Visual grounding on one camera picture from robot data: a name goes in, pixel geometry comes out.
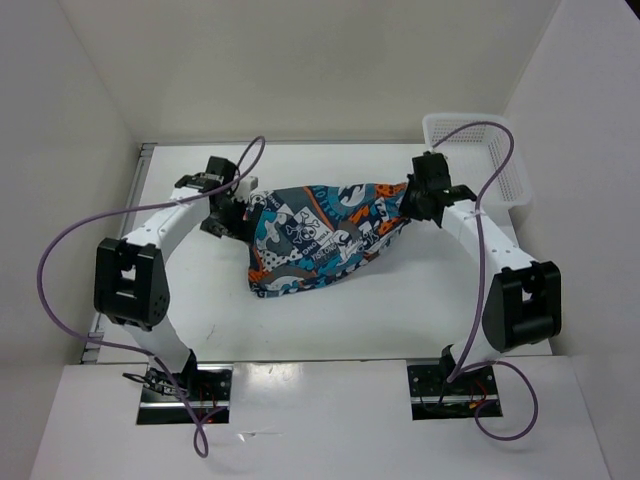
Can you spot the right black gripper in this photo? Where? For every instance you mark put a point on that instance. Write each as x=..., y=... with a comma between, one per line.
x=406, y=208

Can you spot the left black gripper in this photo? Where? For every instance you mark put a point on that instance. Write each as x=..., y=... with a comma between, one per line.
x=239, y=230

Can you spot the colourful patterned shorts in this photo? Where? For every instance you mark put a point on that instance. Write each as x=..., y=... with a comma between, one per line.
x=308, y=237

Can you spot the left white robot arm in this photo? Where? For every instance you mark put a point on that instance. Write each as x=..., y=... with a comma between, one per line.
x=131, y=287

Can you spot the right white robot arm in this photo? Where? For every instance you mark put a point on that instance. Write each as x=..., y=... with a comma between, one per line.
x=519, y=297

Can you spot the white perforated plastic basket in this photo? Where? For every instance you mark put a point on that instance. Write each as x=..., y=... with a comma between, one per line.
x=476, y=145

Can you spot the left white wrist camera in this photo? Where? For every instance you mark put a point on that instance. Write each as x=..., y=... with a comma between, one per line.
x=245, y=187

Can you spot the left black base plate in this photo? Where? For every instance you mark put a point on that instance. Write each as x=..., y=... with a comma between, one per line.
x=210, y=400

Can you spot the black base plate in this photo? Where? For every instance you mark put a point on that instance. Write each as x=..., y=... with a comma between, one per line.
x=210, y=400
x=433, y=398

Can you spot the aluminium table edge rail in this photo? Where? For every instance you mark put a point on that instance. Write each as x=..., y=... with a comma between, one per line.
x=101, y=322

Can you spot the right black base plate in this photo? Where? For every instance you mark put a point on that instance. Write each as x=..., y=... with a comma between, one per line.
x=433, y=398

